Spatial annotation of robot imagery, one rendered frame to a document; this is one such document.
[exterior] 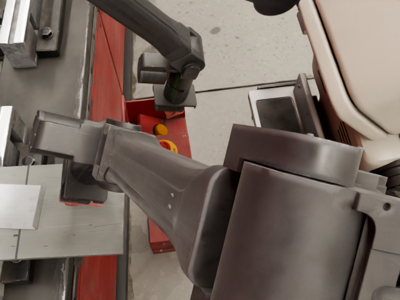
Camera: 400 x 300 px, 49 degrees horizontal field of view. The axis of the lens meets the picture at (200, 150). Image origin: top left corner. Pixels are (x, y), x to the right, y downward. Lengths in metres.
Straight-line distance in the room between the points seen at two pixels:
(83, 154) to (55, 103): 0.55
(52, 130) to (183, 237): 0.36
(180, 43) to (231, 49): 1.45
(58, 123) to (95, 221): 0.28
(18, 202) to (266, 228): 0.73
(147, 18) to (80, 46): 0.42
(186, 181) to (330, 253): 0.11
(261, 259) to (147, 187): 0.16
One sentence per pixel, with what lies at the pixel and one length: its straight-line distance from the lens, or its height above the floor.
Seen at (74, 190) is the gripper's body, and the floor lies 1.16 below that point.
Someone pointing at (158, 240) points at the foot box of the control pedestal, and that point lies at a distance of 1.71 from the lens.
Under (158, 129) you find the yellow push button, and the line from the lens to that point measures 1.19.
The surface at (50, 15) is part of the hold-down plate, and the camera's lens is 1.26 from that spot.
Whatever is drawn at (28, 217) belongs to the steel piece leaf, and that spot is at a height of 1.00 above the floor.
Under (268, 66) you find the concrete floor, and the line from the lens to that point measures 2.26.
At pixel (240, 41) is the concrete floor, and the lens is 2.35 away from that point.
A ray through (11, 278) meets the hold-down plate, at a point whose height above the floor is 0.91.
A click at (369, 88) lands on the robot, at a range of 0.56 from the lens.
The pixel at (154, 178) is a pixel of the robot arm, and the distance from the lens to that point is 0.30.
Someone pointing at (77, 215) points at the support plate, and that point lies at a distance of 0.83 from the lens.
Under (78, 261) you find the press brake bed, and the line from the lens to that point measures 1.03.
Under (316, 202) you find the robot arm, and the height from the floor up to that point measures 1.61.
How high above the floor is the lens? 1.76
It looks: 63 degrees down
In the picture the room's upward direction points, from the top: straight up
